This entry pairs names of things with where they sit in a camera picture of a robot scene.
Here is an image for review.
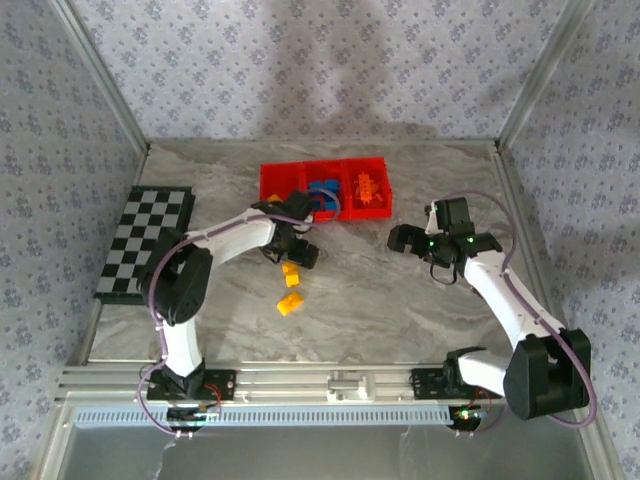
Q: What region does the orange lego brick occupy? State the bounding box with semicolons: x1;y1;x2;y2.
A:
354;172;376;205

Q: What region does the red plastic bin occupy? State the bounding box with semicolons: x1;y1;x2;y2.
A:
258;162;309;207
302;159;351;223
345;156;395;221

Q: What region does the black and white chessboard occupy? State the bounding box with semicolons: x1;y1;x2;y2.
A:
93;185;196;306

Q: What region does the small circuit board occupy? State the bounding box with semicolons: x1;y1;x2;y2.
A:
449;404;494;431
167;405;224;431

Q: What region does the shiny metal panel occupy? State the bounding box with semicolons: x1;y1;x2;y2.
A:
64;424;601;480

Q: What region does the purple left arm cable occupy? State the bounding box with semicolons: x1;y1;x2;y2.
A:
135;187;344;440

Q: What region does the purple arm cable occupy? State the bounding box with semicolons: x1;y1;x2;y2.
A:
135;187;344;440
439;191;599;432

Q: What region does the aluminium side rail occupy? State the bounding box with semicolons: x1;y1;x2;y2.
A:
493;142;569;364

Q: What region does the aluminium frame post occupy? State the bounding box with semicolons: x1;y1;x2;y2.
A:
497;0;599;151
49;0;152;154

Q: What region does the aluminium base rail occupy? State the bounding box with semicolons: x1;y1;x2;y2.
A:
55;362;594;404

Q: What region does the white rail bracket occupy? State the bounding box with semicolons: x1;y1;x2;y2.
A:
325;372;375;404

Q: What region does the grey slotted cable duct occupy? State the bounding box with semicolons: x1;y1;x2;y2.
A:
73;403;454;427

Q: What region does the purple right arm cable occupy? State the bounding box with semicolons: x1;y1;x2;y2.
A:
439;191;599;432

